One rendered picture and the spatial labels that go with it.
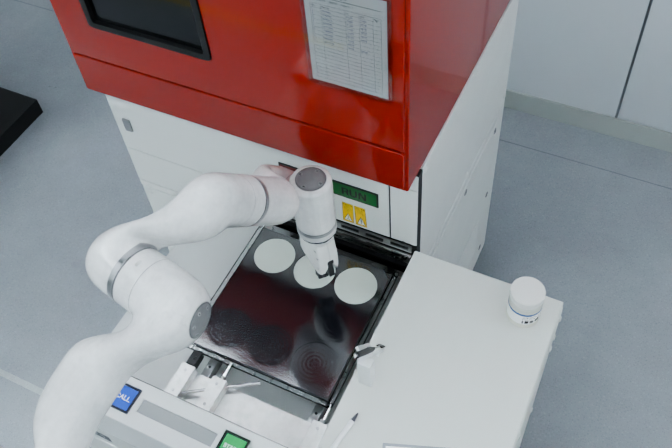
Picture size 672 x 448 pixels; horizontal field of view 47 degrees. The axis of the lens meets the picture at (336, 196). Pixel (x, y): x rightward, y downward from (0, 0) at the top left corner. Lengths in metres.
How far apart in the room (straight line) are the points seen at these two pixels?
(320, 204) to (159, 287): 0.45
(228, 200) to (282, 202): 0.17
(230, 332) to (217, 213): 0.63
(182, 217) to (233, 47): 0.43
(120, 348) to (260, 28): 0.61
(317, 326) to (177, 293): 0.66
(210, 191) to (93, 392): 0.34
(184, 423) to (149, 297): 0.53
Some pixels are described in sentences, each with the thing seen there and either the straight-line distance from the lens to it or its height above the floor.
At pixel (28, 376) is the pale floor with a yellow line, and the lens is 3.00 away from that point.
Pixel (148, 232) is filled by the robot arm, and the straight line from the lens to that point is 1.23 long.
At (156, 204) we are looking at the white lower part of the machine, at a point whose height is 0.74.
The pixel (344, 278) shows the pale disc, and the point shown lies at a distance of 1.85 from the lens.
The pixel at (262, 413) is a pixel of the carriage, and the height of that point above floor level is 0.88.
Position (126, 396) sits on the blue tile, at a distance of 1.72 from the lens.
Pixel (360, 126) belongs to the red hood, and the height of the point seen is 1.38.
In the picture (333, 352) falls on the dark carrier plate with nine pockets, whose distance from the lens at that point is 1.75.
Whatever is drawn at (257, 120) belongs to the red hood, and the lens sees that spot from 1.63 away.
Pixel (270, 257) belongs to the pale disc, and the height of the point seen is 0.90.
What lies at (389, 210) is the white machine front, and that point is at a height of 1.07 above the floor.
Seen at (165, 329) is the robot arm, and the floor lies 1.46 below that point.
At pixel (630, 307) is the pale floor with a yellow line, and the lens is 2.96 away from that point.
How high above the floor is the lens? 2.45
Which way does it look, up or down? 51 degrees down
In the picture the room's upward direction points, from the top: 6 degrees counter-clockwise
